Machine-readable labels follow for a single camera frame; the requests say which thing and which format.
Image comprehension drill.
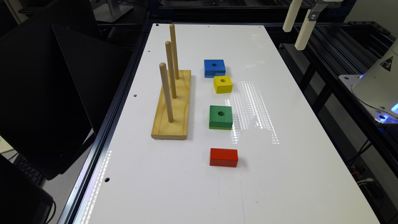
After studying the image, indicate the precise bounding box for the yellow square block with hole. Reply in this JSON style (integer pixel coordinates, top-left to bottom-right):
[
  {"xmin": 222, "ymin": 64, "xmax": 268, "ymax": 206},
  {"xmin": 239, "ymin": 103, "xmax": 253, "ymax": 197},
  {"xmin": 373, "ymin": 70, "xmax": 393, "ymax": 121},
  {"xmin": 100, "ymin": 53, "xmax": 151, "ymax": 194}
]
[{"xmin": 213, "ymin": 75, "xmax": 233, "ymax": 94}]

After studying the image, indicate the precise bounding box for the large black monitor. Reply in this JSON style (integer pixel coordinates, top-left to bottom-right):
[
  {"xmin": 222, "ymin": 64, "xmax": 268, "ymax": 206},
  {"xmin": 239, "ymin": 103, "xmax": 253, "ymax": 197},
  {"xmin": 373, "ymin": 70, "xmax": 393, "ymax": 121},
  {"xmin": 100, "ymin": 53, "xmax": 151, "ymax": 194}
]
[{"xmin": 1, "ymin": 24, "xmax": 130, "ymax": 180}]

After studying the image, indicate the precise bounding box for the wooden peg base board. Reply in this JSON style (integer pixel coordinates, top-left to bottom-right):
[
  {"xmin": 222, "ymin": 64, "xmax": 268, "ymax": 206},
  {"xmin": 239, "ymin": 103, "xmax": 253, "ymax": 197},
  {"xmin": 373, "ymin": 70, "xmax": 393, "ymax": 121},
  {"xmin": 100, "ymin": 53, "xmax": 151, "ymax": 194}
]
[{"xmin": 151, "ymin": 70, "xmax": 191, "ymax": 140}]

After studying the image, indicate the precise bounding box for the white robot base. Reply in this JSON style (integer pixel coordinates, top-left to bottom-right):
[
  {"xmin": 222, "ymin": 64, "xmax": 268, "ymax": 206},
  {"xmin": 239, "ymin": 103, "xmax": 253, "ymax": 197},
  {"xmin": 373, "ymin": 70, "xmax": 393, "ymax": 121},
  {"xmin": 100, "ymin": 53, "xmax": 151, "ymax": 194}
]
[{"xmin": 339, "ymin": 42, "xmax": 397, "ymax": 125}]

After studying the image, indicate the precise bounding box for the middle wooden peg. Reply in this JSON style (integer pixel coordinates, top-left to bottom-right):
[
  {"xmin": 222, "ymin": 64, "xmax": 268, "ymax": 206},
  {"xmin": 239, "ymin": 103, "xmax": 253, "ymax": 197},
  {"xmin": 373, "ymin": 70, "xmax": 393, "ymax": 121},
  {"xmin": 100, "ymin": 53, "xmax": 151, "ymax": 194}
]
[{"xmin": 165, "ymin": 41, "xmax": 177, "ymax": 99}]

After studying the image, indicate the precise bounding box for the near wooden peg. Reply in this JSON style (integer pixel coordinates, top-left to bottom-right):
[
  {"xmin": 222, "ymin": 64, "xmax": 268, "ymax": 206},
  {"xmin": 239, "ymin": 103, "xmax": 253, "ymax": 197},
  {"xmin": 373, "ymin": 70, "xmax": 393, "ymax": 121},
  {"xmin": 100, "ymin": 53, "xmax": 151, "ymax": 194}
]
[{"xmin": 159, "ymin": 62, "xmax": 174, "ymax": 123}]

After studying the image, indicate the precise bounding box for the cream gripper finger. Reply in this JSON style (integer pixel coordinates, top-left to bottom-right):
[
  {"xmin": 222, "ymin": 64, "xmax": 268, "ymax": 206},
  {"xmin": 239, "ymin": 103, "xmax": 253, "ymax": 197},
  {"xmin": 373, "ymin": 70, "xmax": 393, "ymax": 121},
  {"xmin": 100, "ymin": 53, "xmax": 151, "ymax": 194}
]
[
  {"xmin": 282, "ymin": 0, "xmax": 302, "ymax": 32},
  {"xmin": 295, "ymin": 9, "xmax": 317, "ymax": 50}
]

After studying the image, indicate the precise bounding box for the black keyboard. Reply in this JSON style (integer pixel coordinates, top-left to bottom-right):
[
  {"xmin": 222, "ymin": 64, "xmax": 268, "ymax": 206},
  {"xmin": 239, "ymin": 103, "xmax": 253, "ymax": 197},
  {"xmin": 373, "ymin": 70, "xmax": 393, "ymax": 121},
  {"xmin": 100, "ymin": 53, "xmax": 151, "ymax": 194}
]
[{"xmin": 13, "ymin": 154, "xmax": 44, "ymax": 187}]

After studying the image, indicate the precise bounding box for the monitor stand in background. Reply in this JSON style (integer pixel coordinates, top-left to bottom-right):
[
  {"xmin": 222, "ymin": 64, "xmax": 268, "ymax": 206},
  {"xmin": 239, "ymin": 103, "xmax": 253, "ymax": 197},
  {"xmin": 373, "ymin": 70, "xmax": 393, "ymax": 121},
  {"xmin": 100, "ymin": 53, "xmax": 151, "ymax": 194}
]
[{"xmin": 93, "ymin": 0, "xmax": 134, "ymax": 22}]

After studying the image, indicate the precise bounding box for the wooden peg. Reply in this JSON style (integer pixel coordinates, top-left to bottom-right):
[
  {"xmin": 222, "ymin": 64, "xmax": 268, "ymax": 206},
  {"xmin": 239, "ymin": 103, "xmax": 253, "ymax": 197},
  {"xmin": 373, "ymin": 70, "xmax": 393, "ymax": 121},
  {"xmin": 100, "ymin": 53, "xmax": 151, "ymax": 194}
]
[
  {"xmin": 169, "ymin": 24, "xmax": 179, "ymax": 80},
  {"xmin": 165, "ymin": 41, "xmax": 177, "ymax": 99},
  {"xmin": 159, "ymin": 62, "xmax": 174, "ymax": 123}
]

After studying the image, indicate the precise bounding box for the red rectangular block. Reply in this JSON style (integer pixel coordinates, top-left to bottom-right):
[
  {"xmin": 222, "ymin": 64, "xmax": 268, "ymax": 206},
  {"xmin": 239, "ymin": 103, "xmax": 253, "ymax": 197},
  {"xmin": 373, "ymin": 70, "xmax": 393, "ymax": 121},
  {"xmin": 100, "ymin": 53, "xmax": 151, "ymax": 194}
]
[{"xmin": 210, "ymin": 148, "xmax": 239, "ymax": 167}]

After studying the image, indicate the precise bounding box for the green square block with hole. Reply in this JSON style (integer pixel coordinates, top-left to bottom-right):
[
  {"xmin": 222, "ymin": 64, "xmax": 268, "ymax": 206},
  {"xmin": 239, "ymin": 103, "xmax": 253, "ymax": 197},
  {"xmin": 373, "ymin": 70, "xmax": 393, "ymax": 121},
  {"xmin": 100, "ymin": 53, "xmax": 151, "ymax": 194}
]
[{"xmin": 209, "ymin": 105, "xmax": 233, "ymax": 130}]

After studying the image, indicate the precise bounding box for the black aluminium frame rail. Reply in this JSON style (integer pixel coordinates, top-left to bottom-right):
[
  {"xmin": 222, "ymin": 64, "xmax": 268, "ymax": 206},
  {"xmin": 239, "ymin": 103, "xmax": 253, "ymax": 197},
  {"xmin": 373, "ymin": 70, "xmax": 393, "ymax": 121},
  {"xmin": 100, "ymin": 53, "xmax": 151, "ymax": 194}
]
[{"xmin": 284, "ymin": 22, "xmax": 397, "ymax": 174}]

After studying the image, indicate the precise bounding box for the blue square block with hole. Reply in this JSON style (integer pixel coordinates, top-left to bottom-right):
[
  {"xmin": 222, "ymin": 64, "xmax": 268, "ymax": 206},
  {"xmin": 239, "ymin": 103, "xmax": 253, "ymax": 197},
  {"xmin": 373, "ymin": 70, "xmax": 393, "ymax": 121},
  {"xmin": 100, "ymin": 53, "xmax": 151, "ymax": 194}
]
[{"xmin": 204, "ymin": 59, "xmax": 226, "ymax": 78}]

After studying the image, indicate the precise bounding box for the far wooden peg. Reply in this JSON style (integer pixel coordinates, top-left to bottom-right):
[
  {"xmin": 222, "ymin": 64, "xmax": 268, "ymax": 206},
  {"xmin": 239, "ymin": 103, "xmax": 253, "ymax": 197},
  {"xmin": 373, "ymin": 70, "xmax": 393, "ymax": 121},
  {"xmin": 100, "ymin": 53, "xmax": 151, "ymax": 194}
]
[{"xmin": 169, "ymin": 24, "xmax": 179, "ymax": 80}]

